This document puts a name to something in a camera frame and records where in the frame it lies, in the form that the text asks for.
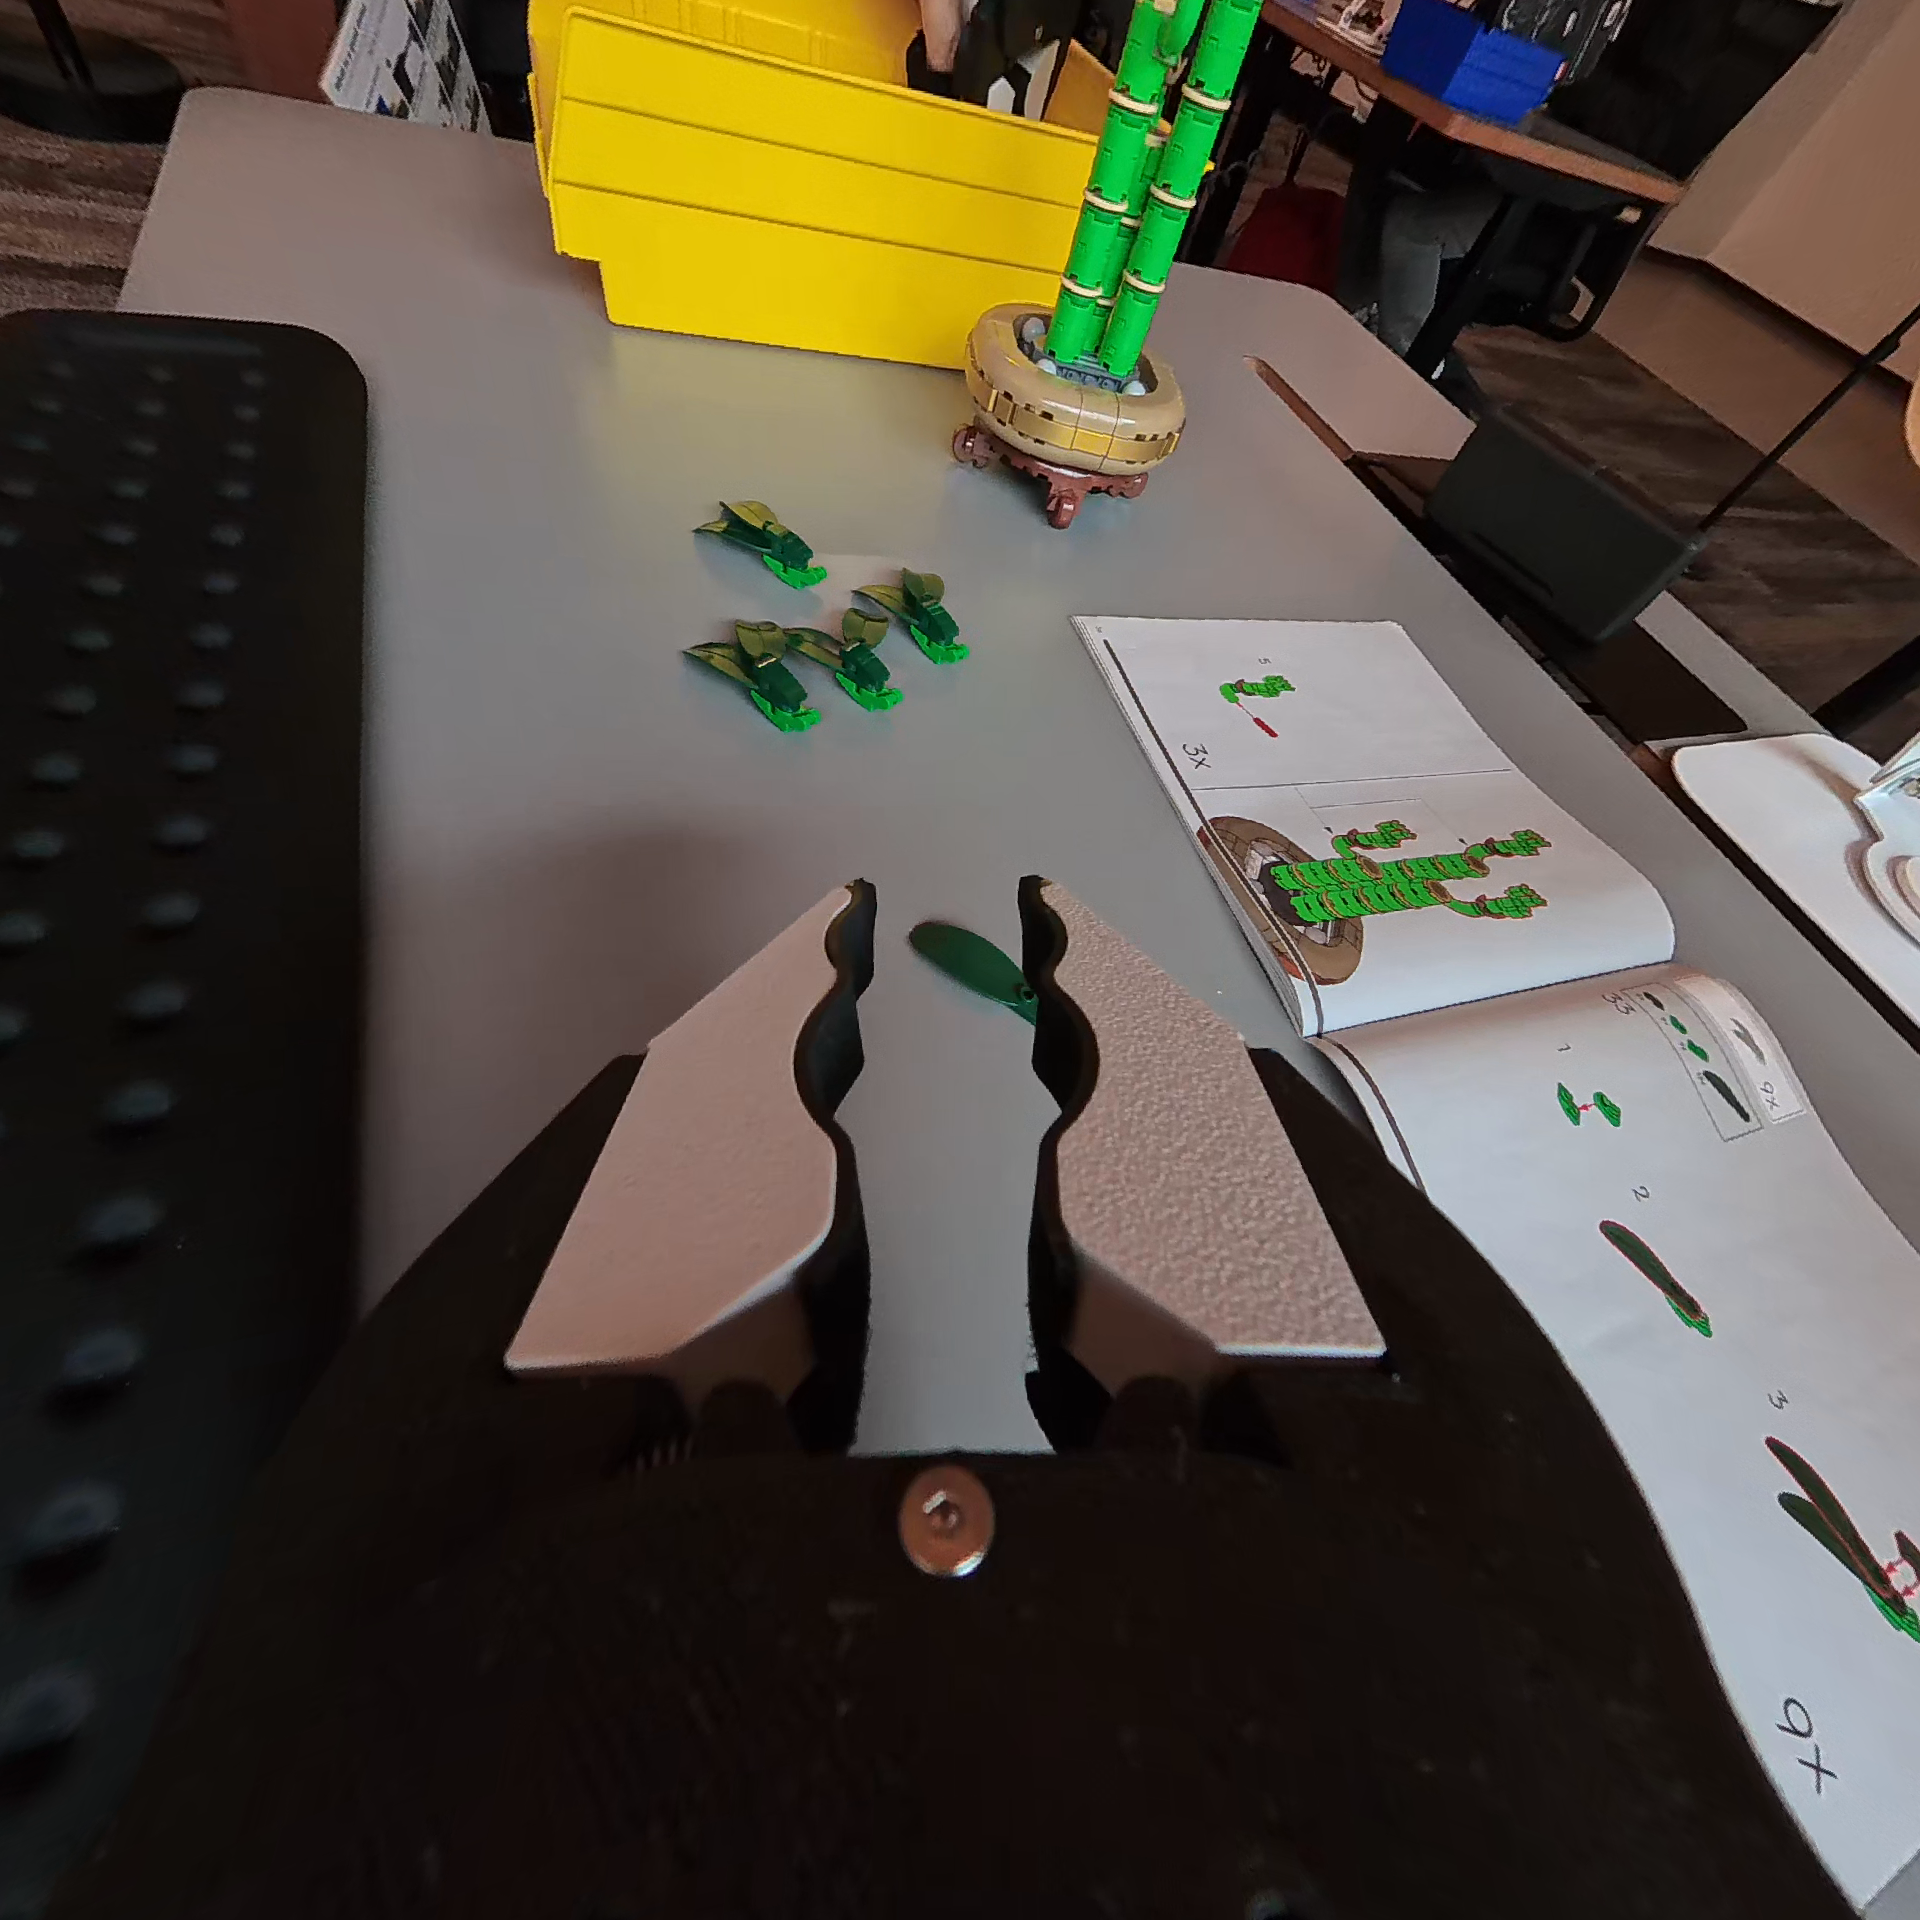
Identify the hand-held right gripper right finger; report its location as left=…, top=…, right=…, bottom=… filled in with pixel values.
left=1015, top=874, right=1389, bottom=1454

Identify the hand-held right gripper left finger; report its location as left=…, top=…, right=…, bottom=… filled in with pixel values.
left=503, top=878, right=879, bottom=1454

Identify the single dark green lego leaf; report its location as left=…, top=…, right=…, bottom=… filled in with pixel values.
left=904, top=918, right=1047, bottom=1034

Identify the dark green lego leaf assembly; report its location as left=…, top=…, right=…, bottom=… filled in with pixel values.
left=783, top=603, right=908, bottom=713
left=689, top=495, right=831, bottom=591
left=847, top=564, right=973, bottom=670
left=678, top=615, right=826, bottom=735

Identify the open lego instruction booklet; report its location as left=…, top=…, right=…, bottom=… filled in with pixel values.
left=1066, top=610, right=1920, bottom=1911

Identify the green lego bamboo plant model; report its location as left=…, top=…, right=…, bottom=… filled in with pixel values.
left=948, top=0, right=1265, bottom=532

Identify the black box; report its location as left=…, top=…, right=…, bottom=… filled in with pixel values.
left=1424, top=399, right=1710, bottom=639

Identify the red bean bag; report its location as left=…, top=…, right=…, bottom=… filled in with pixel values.
left=1221, top=169, right=1354, bottom=298

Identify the yellow plastic bin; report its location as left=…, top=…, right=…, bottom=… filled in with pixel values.
left=526, top=0, right=1152, bottom=374

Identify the long wooden desk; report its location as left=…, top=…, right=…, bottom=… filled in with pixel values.
left=1256, top=0, right=1684, bottom=207

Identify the blue storage bin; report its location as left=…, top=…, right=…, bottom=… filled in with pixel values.
left=1377, top=0, right=1570, bottom=126

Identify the printed paper sheet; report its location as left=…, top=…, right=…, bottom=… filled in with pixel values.
left=318, top=0, right=496, bottom=135

